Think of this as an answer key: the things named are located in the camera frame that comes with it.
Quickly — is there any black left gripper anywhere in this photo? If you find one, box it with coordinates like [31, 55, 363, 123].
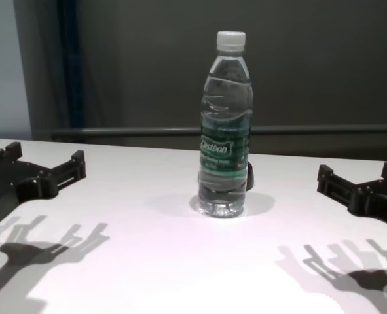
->
[0, 141, 87, 230]

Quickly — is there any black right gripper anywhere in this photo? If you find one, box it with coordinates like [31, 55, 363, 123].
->
[316, 161, 387, 235]

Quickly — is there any clear water bottle green label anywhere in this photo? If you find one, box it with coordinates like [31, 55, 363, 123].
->
[195, 30, 256, 219]

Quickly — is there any green YES button black base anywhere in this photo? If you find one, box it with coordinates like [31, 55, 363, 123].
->
[245, 161, 256, 191]

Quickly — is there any dark blue vertical post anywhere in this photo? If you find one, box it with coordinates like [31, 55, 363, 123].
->
[56, 0, 83, 130]

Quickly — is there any dark grey wall rail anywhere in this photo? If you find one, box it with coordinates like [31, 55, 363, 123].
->
[50, 124, 387, 140]

